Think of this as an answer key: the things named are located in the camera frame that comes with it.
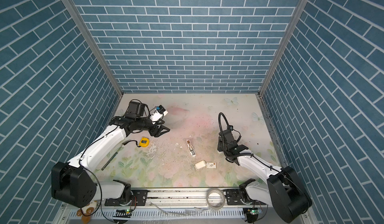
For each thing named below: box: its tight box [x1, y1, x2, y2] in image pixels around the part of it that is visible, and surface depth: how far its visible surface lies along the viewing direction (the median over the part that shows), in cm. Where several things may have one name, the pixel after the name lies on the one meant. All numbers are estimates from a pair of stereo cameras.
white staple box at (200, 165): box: [194, 160, 207, 171], surface depth 86 cm
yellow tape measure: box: [139, 136, 150, 148], surface depth 93 cm
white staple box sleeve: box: [206, 162, 217, 169], surface depth 85 cm
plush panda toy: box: [77, 200, 98, 224], surface depth 69 cm
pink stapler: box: [186, 139, 197, 157], surface depth 91 cm
